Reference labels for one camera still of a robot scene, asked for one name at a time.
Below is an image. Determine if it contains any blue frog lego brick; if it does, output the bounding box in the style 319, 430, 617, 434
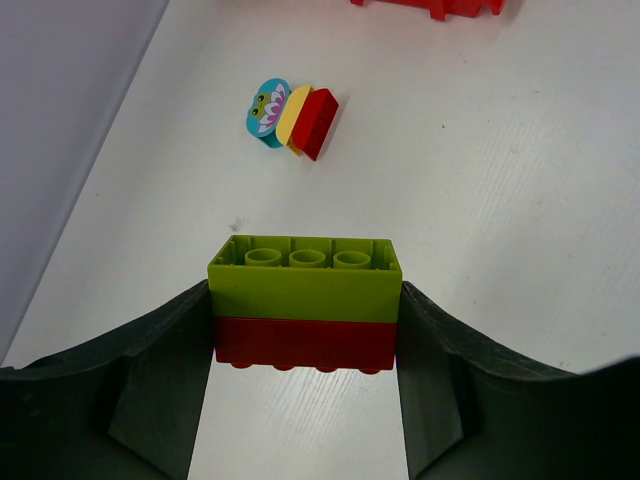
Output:
246, 77, 291, 149

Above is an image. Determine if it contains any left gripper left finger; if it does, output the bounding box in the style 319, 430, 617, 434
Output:
1, 281, 214, 479

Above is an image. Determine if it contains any large red lego brick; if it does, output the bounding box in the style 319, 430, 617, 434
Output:
214, 317, 398, 374

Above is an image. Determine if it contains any yellow curved lego brick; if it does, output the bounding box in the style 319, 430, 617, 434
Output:
275, 84, 314, 156

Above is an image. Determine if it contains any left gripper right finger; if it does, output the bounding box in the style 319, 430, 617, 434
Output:
396, 283, 639, 479

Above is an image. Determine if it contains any red four-compartment tray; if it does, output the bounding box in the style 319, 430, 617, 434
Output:
348, 0, 509, 23

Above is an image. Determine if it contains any large green lego brick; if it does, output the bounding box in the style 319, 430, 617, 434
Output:
207, 235, 403, 323

